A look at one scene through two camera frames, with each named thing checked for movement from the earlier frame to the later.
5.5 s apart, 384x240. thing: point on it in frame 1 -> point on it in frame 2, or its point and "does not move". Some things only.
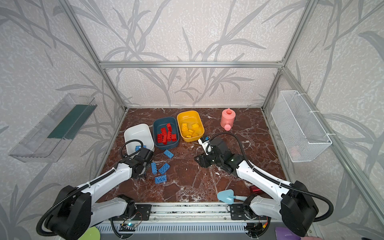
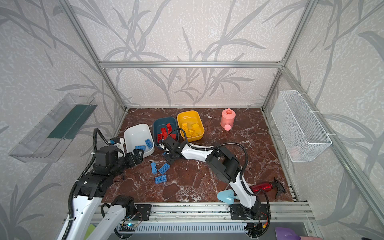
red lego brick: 169,127 does not move
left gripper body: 145,154 -> 130,157
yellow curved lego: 184,127 does not move
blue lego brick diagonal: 164,168 does not move
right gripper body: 210,159 -> 168,147
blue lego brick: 154,168 does not move
